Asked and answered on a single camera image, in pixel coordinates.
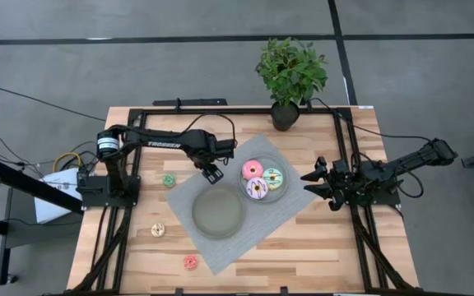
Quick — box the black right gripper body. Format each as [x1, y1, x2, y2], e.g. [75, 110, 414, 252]
[325, 159, 362, 212]

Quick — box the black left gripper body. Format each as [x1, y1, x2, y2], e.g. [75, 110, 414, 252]
[193, 138, 237, 170]

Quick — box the pink frosted donut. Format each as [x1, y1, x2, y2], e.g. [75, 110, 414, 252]
[241, 159, 265, 182]

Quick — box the lavender frosted donut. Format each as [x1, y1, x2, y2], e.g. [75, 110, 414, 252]
[245, 177, 270, 201]

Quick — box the mint frosted donut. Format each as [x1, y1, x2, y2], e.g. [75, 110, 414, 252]
[262, 167, 285, 192]

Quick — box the round grey plate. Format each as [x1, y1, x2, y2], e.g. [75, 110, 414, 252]
[237, 153, 290, 205]
[191, 184, 247, 241]

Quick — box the black bar at table edge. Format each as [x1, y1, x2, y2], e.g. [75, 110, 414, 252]
[151, 97, 229, 108]

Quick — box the grey woven placemat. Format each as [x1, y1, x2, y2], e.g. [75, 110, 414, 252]
[165, 132, 321, 276]

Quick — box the black plant pot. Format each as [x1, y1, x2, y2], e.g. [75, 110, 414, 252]
[270, 100, 301, 132]

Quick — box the green leafy plant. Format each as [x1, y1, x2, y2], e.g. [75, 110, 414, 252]
[254, 36, 329, 107]

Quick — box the white paper sheet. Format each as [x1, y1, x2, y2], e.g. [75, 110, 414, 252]
[34, 167, 84, 225]

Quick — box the black desk beam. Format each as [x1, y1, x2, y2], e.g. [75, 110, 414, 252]
[0, 157, 84, 215]

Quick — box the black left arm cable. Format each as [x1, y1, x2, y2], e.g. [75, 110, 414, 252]
[180, 112, 239, 143]

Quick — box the black aluminium table frame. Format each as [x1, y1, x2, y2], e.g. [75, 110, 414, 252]
[70, 107, 422, 295]

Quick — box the black right arm loop cable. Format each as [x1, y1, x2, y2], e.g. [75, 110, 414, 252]
[396, 165, 425, 200]

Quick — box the yellow cable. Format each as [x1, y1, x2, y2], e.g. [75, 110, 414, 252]
[52, 151, 83, 174]

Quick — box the black floor cable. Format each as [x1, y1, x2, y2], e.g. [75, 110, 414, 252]
[0, 86, 107, 123]

